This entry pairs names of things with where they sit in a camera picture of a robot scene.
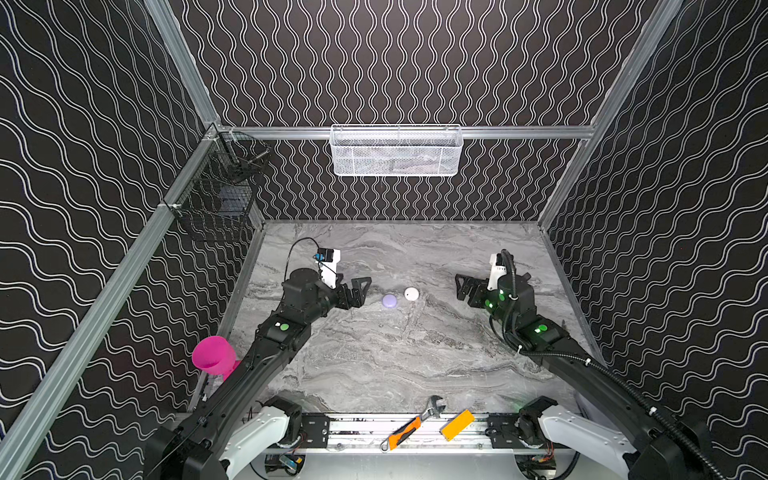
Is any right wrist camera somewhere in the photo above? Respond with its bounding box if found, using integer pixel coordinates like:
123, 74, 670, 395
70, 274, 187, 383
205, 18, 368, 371
487, 253, 507, 291

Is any pink plastic goblet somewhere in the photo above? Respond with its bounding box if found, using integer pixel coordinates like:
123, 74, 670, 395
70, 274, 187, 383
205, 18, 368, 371
192, 336, 240, 380

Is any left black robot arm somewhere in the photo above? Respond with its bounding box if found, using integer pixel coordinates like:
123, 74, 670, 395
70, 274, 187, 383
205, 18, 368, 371
143, 268, 372, 479

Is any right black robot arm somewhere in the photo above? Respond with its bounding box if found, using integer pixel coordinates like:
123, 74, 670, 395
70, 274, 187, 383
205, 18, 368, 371
455, 274, 723, 479

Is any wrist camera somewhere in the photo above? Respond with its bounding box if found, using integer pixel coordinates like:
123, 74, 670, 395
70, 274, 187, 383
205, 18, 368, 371
487, 253, 507, 291
314, 247, 341, 289

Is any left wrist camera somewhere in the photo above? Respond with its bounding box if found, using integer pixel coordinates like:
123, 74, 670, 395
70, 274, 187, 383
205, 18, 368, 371
314, 247, 341, 289

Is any black wire basket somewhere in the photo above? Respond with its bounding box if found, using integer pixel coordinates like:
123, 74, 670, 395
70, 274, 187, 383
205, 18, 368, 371
171, 131, 272, 244

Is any white wire mesh basket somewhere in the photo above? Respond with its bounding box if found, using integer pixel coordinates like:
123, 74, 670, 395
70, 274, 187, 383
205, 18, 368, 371
329, 124, 464, 177

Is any white earbud charging case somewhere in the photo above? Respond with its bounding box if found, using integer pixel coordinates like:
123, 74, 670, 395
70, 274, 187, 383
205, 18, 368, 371
404, 287, 420, 301

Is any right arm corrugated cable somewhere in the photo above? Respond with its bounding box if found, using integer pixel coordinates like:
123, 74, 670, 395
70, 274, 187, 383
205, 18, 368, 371
499, 248, 727, 480

